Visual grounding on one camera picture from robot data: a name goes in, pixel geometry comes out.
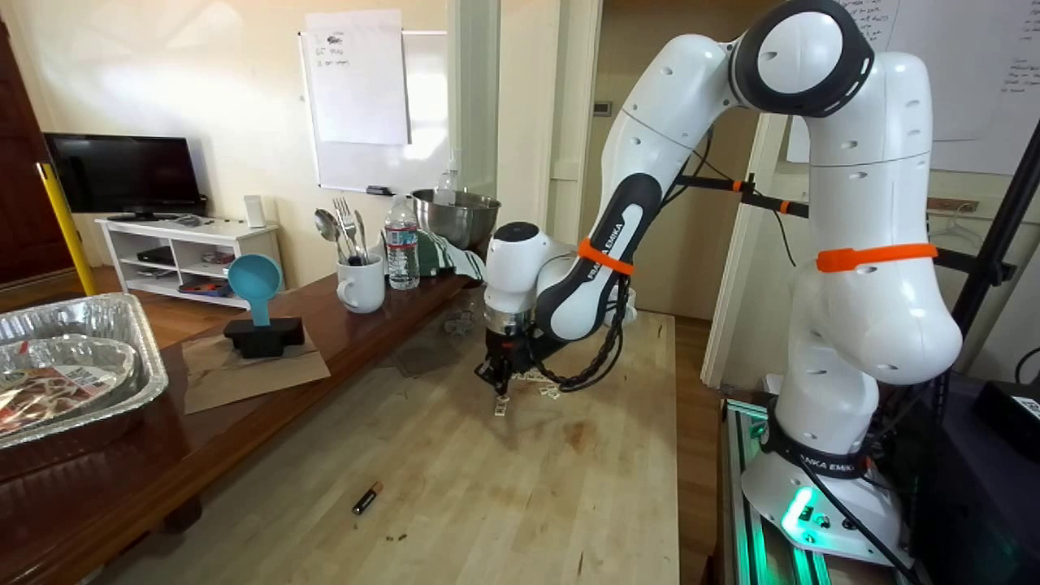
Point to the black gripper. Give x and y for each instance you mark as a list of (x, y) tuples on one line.
[(506, 354)]

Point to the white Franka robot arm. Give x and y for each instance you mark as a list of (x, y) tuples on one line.
[(867, 164)]

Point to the clear plastic wrap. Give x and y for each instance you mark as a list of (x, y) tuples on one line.
[(464, 317)]

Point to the green striped towel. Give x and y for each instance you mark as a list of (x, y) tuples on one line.
[(455, 265)]

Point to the small white ceramic mug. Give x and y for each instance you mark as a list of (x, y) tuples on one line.
[(631, 311)]

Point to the clear plastic water bottle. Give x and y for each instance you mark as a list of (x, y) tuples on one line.
[(401, 255)]

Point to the black marker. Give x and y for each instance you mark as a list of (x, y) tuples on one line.
[(364, 500)]

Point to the white ceramic utensil mug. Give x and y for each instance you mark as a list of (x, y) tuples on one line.
[(363, 287)]

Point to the stainless steel bowl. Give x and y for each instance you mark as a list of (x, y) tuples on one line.
[(467, 217)]

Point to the clear pump bottle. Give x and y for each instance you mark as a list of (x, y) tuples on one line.
[(451, 185)]

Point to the silver metal utensil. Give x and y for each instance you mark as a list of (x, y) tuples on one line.
[(352, 223)]

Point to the silver metal spoon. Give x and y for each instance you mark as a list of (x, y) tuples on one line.
[(328, 226)]

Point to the black block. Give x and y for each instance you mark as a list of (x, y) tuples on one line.
[(265, 340)]

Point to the brown cardboard sheet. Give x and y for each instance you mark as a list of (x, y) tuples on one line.
[(248, 378)]

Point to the blue plastic scoop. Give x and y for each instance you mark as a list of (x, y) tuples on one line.
[(254, 281)]

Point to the white whiteboard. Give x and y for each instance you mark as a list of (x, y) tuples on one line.
[(428, 107)]

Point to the small white box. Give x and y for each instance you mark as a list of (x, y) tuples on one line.
[(254, 212)]

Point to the black articulated clamp rod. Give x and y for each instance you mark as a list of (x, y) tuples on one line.
[(766, 198)]

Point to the white paper sheet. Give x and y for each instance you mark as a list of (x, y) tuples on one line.
[(358, 86)]

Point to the white television shelf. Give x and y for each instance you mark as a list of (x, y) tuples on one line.
[(195, 233)]

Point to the aluminium foil tray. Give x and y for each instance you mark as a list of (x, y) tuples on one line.
[(118, 325)]

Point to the dark brown wooden table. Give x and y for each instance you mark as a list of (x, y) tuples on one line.
[(107, 489)]

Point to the black flat television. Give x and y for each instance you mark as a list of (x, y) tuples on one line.
[(124, 173)]

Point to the crumpled plastic wrapper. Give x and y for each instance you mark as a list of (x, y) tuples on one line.
[(43, 383)]

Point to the yellow stick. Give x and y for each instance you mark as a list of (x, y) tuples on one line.
[(66, 228)]

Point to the black control box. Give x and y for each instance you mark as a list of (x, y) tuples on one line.
[(975, 507)]

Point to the black tripod pole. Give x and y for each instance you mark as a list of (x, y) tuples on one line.
[(991, 255)]

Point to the black device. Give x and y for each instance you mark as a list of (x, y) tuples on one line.
[(1012, 417)]

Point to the dark brown wooden cabinet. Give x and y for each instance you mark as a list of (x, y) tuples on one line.
[(19, 196)]

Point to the white wall paper sheets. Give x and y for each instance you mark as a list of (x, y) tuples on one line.
[(994, 86)]

